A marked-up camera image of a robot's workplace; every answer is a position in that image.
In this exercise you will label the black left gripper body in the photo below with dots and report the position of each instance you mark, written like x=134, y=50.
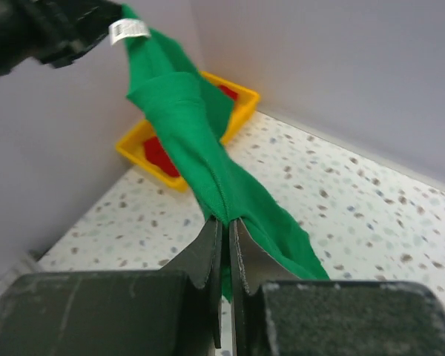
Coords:
x=54, y=33

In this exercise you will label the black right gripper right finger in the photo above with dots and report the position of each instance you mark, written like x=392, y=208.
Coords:
x=276, y=313

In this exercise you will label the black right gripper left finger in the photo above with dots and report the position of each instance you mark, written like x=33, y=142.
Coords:
x=174, y=310

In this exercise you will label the green t shirt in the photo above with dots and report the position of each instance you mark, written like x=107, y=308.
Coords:
x=190, y=116

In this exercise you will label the yellow plastic bin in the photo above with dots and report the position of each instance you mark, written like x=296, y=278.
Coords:
x=245, y=103

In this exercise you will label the red t shirt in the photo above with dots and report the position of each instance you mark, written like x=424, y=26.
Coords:
x=156, y=155

